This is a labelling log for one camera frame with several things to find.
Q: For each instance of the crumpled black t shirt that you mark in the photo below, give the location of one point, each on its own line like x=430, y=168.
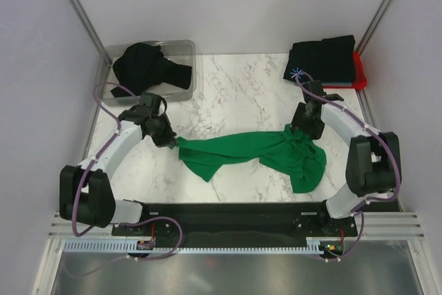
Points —
x=143, y=66

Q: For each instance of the left aluminium frame post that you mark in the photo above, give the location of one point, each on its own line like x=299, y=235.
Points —
x=87, y=24

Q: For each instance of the folded red t shirt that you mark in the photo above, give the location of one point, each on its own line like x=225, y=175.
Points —
x=361, y=81

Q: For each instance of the right aluminium frame post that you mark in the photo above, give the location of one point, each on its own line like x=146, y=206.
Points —
x=376, y=20

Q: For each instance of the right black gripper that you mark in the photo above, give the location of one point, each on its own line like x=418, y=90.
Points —
x=314, y=132

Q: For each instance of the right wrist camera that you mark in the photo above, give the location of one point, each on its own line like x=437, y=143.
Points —
x=316, y=88

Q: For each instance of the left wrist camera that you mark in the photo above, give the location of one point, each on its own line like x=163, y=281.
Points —
x=156, y=103

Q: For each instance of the aluminium frame post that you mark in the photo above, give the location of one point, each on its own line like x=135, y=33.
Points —
x=87, y=24
x=376, y=20

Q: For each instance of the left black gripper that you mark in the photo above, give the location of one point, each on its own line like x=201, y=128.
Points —
x=168, y=139

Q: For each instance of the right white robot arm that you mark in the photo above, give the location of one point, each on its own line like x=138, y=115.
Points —
x=373, y=170

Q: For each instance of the folded black t shirt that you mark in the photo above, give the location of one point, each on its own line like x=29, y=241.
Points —
x=326, y=60

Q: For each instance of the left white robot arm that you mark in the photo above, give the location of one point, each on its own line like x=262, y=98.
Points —
x=85, y=191

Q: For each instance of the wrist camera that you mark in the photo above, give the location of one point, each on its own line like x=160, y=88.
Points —
x=156, y=103
x=316, y=88

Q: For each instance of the white slotted cable duct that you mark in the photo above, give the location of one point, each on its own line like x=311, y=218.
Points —
x=122, y=246

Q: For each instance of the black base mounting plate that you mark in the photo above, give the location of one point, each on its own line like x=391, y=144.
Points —
x=238, y=224

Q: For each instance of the green t shirt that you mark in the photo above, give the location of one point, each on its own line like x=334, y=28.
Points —
x=289, y=151

